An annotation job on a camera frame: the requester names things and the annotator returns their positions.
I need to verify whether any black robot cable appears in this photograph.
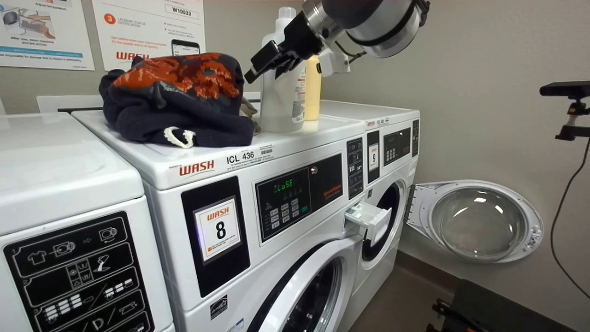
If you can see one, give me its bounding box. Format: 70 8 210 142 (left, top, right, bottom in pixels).
339 0 433 67

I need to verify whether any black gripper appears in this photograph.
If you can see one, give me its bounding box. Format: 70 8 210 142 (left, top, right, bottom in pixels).
243 13 324 85

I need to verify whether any white washer number nine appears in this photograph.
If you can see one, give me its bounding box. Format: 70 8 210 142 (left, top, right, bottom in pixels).
317 98 424 331

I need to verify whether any white front-load washing machine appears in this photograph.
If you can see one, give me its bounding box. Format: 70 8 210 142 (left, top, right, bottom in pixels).
0 94 177 332

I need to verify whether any white detergent drawer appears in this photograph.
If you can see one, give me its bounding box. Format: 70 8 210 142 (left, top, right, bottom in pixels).
342 201 392 244

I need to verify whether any black stereo camera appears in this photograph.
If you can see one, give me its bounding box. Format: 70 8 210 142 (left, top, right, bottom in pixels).
538 80 590 100

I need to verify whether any orange and navy clothes pile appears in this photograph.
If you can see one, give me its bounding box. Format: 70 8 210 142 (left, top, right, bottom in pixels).
97 52 260 152

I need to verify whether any round washer door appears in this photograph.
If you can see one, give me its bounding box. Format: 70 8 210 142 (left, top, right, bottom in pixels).
405 177 545 266
247 238 359 332

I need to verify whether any yellow metal water bottle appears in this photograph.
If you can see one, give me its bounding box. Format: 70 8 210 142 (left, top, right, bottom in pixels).
298 54 324 126

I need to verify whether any orange white wall poster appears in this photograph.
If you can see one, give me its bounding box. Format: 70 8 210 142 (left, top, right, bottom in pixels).
90 0 206 72

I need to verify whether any blue white wall poster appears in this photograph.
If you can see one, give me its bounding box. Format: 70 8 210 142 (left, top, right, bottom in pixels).
0 0 95 72

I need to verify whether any white washer number eight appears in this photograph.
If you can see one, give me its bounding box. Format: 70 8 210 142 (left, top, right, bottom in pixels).
70 91 370 332

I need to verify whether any red-handled black clamp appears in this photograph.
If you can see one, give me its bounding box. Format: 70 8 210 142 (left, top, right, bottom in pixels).
429 297 486 332

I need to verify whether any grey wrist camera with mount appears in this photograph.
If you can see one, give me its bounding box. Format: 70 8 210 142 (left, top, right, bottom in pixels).
315 45 361 80

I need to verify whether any black perforated base platform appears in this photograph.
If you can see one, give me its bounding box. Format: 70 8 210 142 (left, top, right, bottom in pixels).
425 279 577 332

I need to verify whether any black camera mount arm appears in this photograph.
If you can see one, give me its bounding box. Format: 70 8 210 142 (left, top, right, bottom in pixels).
553 98 590 144

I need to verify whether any black camera cable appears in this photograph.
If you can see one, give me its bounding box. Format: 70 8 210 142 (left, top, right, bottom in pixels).
547 139 590 303

